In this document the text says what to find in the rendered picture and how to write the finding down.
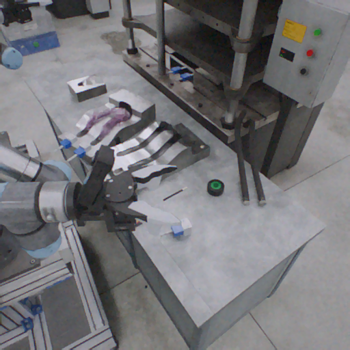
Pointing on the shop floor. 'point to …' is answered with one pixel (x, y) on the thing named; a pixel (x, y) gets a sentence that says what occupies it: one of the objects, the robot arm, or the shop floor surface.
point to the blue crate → (35, 44)
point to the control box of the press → (305, 61)
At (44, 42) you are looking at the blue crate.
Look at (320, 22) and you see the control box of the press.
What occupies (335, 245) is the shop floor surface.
